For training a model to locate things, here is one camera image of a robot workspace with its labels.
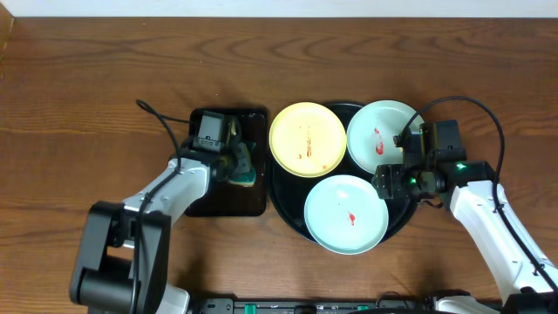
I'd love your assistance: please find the green yellow sponge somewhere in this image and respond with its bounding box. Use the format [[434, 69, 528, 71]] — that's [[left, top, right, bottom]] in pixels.
[[228, 164, 256, 187]]

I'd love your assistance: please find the light blue plate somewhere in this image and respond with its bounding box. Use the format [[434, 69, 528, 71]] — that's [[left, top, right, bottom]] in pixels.
[[303, 174, 389, 256], [347, 100, 416, 174]]

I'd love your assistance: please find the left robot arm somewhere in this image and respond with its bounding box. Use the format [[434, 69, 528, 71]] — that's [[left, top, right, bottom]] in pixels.
[[69, 112, 243, 313]]

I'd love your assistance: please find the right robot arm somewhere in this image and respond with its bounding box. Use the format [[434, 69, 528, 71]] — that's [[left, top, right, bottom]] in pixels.
[[372, 120, 557, 313]]

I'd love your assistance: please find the black rectangular water tray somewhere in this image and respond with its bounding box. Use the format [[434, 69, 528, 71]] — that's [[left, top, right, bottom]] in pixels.
[[186, 108, 268, 217]]

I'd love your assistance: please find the black round tray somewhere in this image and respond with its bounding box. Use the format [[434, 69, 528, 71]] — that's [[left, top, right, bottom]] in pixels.
[[265, 101, 424, 246]]

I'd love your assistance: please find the yellow plate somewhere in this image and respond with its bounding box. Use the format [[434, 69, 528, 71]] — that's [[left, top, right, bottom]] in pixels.
[[269, 102, 347, 178]]

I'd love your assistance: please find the left black cable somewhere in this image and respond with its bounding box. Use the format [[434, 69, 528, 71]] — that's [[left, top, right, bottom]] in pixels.
[[130, 99, 193, 314]]

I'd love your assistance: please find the black cable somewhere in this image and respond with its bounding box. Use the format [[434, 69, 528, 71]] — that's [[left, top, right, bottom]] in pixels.
[[130, 99, 193, 314], [392, 95, 558, 293]]

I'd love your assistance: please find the right black cable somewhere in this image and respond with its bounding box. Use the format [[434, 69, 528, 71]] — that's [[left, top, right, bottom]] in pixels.
[[392, 95, 558, 293]]

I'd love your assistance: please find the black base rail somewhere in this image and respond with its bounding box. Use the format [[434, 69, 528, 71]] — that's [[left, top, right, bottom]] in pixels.
[[191, 297, 502, 314]]

